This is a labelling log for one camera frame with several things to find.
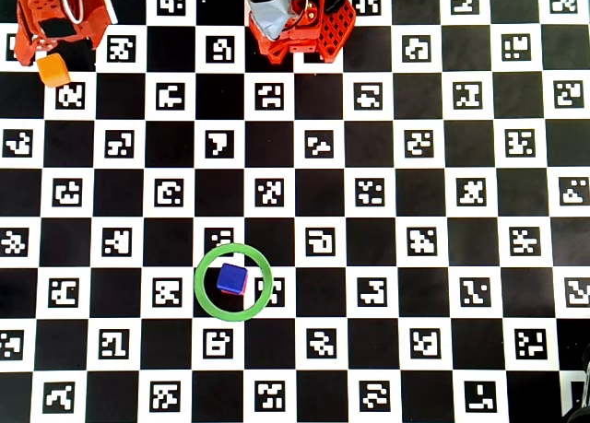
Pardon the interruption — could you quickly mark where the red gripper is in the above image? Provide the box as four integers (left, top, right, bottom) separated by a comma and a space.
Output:
14, 0, 114, 68

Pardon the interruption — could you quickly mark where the orange cube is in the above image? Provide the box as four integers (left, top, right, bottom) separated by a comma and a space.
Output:
35, 53, 72, 89

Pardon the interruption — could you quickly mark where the blue cube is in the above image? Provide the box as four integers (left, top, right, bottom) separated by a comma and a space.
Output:
215, 262, 249, 293

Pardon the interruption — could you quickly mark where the black white marker checkerboard mat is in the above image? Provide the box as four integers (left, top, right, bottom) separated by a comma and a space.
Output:
0, 0, 590, 423

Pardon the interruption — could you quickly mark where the green flat ring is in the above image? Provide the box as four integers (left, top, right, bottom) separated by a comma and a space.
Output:
193, 241, 275, 323

